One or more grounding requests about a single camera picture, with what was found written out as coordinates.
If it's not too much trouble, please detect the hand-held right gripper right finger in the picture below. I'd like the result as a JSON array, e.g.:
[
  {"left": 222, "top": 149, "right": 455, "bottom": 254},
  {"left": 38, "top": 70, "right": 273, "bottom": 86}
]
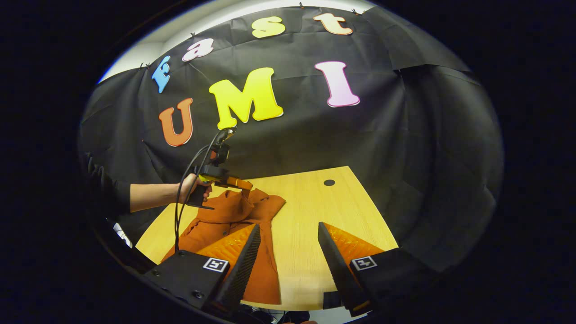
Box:
[{"left": 317, "top": 221, "right": 432, "bottom": 318}]

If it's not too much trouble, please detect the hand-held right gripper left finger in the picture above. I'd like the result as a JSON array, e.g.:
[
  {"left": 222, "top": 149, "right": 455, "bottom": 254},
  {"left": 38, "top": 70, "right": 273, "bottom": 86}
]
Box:
[{"left": 144, "top": 224, "right": 261, "bottom": 315}]

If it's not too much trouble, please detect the rust orange button shirt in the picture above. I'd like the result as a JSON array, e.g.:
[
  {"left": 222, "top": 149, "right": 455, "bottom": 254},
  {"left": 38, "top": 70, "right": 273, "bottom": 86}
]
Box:
[{"left": 161, "top": 188, "right": 287, "bottom": 306}]

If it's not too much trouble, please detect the black backdrop cloth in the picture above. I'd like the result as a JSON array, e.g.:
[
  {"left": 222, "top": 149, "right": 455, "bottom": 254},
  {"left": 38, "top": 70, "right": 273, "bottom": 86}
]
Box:
[{"left": 79, "top": 5, "right": 504, "bottom": 270}]

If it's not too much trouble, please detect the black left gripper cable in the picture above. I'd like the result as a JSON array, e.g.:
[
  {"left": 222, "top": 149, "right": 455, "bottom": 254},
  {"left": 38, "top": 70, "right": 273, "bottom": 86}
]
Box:
[{"left": 174, "top": 130, "right": 225, "bottom": 253}]

